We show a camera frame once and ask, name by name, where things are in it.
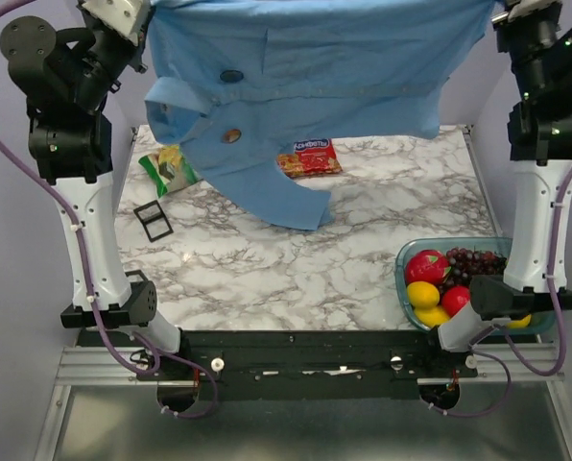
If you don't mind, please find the light blue shirt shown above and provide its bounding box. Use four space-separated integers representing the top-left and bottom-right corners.
145 1 494 231

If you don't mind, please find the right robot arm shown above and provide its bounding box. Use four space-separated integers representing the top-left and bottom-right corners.
420 1 572 376

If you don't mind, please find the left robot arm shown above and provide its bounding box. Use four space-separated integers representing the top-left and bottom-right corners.
0 1 192 379

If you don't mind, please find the green chips bag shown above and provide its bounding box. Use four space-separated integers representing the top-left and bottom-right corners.
138 145 201 198

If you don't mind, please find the dark purple grape bunch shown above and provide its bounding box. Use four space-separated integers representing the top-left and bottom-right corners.
441 248 508 291

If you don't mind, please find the red dragon fruit toy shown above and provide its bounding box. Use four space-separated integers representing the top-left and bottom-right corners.
404 250 451 285

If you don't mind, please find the red candy bag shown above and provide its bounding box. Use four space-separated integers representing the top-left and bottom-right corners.
276 138 343 179

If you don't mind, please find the red apple toy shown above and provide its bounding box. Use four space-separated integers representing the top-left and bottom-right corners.
441 286 470 317

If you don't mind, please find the yellow lemon upper left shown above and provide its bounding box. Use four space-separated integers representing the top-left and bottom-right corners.
406 281 441 309

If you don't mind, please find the yellow lemon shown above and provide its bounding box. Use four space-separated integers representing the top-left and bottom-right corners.
413 305 450 328
406 281 441 309

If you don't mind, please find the teal plastic fruit container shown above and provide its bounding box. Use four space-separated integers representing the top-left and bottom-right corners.
394 236 556 334

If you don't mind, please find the yellow lemon lower left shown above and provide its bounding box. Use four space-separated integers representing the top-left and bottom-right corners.
413 305 450 328

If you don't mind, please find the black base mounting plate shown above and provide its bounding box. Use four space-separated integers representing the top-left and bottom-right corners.
59 330 537 401

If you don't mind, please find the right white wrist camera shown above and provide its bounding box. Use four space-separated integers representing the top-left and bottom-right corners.
491 0 563 25

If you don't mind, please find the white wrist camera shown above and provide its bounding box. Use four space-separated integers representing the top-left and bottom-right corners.
81 0 152 46
491 0 563 25

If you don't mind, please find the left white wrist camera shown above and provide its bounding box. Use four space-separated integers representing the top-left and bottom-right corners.
81 0 152 46

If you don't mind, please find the black double frame stand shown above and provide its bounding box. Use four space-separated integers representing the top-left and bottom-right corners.
133 201 174 243

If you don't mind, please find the aluminium rail frame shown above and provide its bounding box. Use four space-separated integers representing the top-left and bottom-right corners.
36 347 572 460

